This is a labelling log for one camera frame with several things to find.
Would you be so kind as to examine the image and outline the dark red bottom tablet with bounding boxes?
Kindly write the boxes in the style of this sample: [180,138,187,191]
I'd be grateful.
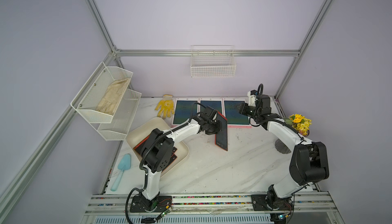
[215,112,228,151]

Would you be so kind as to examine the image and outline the dark red tablet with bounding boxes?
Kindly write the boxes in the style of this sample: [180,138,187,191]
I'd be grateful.
[133,133,177,172]
[215,112,228,151]

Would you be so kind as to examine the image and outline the pink white writing tablet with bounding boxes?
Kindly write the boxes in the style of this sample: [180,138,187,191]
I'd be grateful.
[171,98,199,127]

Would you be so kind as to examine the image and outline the beige storage tray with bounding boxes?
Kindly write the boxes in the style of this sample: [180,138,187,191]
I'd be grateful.
[126,118,189,177]

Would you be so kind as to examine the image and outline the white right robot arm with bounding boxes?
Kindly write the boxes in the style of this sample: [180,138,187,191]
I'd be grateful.
[239,90,329,210]

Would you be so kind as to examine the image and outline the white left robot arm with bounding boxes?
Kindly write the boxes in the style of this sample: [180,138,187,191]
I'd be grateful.
[125,102,228,224]

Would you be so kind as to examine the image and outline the purple glass vase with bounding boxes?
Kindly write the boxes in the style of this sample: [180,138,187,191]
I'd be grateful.
[275,139,291,154]

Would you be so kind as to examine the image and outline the yellow work glove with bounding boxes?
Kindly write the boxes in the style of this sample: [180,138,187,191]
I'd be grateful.
[155,94,175,119]

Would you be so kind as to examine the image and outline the yellow flower bouquet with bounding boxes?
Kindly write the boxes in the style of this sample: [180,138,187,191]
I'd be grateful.
[284,114,312,136]

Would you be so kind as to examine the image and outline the white mesh two-tier shelf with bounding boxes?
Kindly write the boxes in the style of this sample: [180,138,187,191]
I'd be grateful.
[70,62,141,141]

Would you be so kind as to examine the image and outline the light blue object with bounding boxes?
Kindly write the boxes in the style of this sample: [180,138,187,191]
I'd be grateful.
[110,154,131,191]

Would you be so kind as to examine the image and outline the beige glove in shelf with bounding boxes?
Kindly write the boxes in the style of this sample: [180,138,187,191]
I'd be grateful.
[96,78,131,115]

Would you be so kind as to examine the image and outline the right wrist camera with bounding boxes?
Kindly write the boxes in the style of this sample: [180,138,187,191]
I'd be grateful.
[247,90,258,107]

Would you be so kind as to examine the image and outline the white wire wall basket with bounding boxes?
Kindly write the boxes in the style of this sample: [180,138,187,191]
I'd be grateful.
[190,45,236,78]

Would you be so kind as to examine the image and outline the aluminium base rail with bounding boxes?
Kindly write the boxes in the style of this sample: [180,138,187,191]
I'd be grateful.
[84,191,338,216]

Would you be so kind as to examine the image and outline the aluminium frame profiles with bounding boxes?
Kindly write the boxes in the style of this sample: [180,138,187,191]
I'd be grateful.
[1,0,329,222]

